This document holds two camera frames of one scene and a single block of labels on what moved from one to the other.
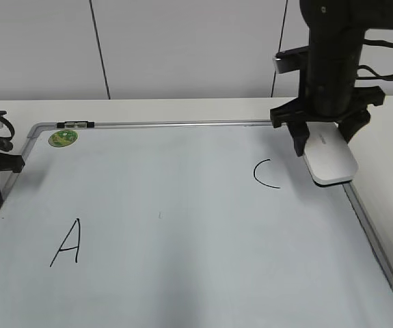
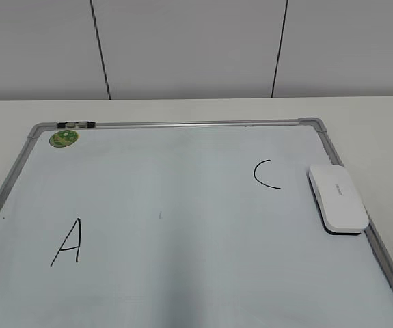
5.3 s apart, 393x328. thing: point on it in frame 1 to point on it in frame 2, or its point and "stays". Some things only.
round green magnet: (63, 138) stays
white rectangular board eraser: (328, 156) to (337, 200)
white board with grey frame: (179, 225) stays
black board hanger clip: (75, 124) stays
